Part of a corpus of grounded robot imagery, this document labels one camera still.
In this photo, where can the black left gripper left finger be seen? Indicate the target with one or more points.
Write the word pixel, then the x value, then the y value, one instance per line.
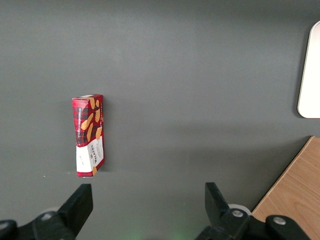
pixel 72 210

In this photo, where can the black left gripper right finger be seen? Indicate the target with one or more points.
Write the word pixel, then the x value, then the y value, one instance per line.
pixel 220 212

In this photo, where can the red tartan shortbread box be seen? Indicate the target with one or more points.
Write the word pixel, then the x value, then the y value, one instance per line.
pixel 87 140

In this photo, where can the oak wood cabinet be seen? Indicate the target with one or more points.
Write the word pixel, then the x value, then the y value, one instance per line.
pixel 295 187

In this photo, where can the beige plastic tray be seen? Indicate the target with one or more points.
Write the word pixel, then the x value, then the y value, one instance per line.
pixel 311 75

